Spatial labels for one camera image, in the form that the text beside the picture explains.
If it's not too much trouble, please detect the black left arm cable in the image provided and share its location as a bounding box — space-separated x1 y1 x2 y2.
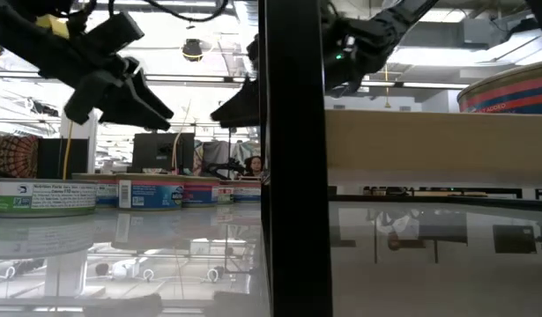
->
58 0 231 24

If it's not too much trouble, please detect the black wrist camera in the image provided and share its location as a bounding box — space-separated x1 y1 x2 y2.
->
75 11 145 51
245 33 263 63

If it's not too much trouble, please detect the yellow hanging cable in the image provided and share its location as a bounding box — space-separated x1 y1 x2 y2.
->
61 121 78 181

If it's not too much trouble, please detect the black computer monitor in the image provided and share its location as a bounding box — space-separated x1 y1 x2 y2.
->
131 132 196 174

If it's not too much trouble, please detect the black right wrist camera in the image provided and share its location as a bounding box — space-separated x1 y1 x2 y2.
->
245 33 263 63

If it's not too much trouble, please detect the light wooden shelf board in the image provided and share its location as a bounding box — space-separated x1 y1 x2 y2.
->
325 109 542 188

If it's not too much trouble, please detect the black shelf side panel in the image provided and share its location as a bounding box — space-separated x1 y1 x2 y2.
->
257 0 334 317

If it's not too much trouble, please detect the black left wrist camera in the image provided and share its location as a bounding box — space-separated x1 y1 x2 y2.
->
75 11 145 51

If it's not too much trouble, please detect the red patterned tapestry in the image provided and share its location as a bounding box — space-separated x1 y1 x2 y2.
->
0 134 41 180

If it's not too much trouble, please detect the black flat screen panel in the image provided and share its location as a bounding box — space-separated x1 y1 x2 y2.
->
35 138 90 181

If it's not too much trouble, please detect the black ceiling dome fixture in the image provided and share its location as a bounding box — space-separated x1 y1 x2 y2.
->
182 38 204 63

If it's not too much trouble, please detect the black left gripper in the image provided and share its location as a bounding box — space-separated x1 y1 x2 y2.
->
30 24 175 132

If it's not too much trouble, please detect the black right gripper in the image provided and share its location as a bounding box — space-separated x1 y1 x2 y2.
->
210 7 402 124

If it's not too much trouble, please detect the person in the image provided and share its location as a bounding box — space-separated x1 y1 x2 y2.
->
242 154 265 180

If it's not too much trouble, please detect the thin cream hanging cable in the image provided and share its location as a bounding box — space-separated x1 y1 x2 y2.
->
171 100 193 175

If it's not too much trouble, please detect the long ceiling light strip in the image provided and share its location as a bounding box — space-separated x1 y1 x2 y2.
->
145 74 259 85
360 80 470 90

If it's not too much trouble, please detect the grey hanging cloth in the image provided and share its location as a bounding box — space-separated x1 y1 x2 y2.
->
202 140 230 166

